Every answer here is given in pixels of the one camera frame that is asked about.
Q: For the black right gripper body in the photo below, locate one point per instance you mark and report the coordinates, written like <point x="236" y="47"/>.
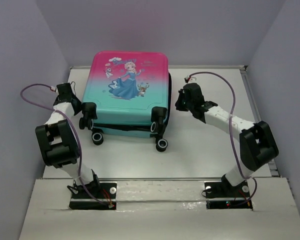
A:
<point x="183" y="104"/>

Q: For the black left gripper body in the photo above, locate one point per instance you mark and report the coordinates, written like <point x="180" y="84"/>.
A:
<point x="79" y="104"/>

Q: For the pink and teal suitcase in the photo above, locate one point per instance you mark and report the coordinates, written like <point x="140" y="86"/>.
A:
<point x="128" y="93"/>

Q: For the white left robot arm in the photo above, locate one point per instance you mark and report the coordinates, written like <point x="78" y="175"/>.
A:
<point x="58" y="144"/>

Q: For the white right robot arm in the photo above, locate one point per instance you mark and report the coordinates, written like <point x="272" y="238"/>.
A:
<point x="257" y="145"/>

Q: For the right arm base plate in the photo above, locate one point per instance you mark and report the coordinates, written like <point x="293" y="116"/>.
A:
<point x="234" y="198"/>

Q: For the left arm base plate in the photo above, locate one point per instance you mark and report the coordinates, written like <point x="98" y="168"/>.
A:
<point x="102" y="199"/>

